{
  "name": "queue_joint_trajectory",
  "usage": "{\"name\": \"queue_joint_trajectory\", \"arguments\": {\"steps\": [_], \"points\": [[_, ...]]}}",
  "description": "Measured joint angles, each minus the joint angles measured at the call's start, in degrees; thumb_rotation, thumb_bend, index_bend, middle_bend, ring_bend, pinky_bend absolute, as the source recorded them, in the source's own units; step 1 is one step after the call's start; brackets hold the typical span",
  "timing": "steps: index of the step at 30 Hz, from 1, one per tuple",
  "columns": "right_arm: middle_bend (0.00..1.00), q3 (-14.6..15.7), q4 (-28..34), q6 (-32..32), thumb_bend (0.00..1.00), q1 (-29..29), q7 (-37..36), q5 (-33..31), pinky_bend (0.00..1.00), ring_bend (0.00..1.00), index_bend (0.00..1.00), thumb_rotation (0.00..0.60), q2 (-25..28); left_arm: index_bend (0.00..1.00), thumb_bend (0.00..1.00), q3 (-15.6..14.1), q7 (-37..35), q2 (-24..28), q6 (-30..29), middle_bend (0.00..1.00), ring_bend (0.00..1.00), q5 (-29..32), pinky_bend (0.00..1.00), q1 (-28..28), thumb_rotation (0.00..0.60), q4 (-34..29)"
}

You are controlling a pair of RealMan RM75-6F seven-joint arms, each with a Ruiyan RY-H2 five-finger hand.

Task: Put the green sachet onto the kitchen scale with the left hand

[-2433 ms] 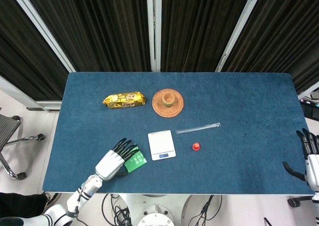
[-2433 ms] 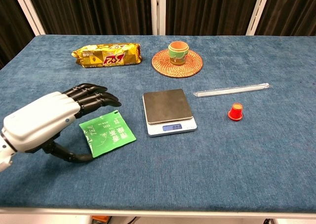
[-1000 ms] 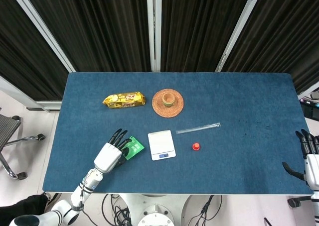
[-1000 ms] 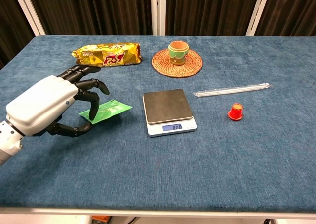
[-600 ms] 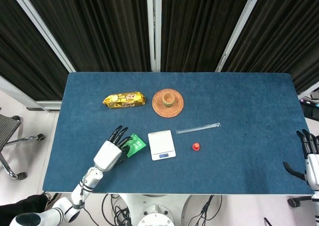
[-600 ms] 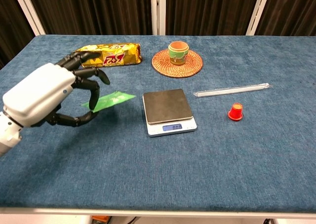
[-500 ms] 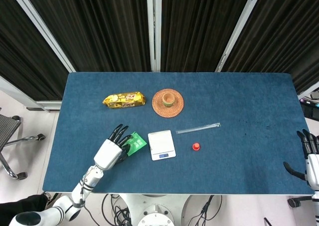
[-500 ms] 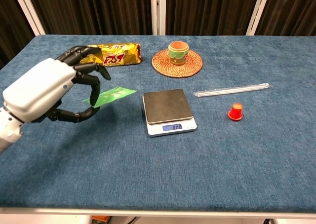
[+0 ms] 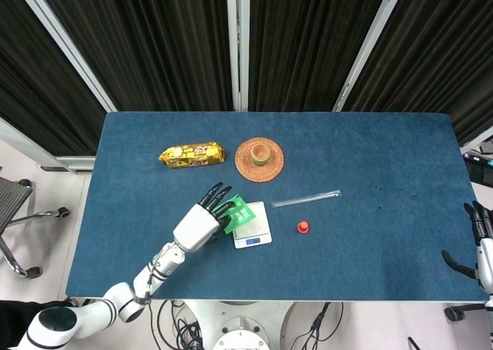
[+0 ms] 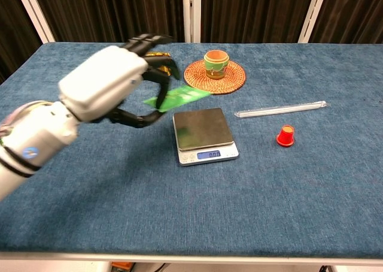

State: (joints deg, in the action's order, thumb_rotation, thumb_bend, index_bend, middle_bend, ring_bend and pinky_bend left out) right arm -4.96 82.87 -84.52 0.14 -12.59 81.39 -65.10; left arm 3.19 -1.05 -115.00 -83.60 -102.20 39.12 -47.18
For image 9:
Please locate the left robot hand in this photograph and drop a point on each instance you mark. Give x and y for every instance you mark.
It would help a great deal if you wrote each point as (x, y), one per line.
(198, 223)

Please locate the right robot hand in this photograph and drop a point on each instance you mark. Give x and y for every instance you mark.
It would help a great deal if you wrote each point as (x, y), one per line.
(483, 246)

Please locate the green sachet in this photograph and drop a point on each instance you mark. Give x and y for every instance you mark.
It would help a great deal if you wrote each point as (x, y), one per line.
(240, 213)

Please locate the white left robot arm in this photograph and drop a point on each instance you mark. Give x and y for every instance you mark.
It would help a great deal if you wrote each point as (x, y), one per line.
(115, 296)

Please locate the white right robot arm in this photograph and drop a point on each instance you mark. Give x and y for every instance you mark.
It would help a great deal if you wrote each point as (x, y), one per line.
(490, 321)

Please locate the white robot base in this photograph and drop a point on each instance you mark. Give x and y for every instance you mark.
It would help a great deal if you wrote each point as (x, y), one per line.
(242, 327)

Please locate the white digital scale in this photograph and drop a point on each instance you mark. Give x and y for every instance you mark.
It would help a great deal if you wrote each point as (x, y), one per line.
(256, 228)

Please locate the yellow snack bag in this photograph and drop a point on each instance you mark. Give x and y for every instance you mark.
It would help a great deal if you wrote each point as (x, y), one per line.
(192, 155)

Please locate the black chair caster base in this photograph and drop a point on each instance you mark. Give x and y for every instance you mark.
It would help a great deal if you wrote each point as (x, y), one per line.
(460, 312)

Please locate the woven round coaster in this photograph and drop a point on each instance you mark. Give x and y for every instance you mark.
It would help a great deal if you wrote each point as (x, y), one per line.
(246, 169)

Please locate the black device with purple light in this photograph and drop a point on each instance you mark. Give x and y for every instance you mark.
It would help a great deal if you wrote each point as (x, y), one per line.
(477, 158)

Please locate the small wooden cup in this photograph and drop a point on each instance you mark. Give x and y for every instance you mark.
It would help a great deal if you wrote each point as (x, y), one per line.
(259, 154)

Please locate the red bottle cap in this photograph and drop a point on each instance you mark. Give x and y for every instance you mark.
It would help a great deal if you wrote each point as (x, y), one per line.
(303, 227)

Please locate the clear plastic tube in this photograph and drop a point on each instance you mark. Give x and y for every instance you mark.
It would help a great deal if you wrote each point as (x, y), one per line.
(306, 198)

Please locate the blue table mat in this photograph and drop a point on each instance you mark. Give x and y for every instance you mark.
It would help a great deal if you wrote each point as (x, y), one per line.
(308, 250)

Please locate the office chair with metal base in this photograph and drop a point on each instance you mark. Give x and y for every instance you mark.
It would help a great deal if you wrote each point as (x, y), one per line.
(15, 219)

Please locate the white partition post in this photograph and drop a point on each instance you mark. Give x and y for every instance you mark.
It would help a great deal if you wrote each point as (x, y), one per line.
(238, 45)
(370, 45)
(63, 43)

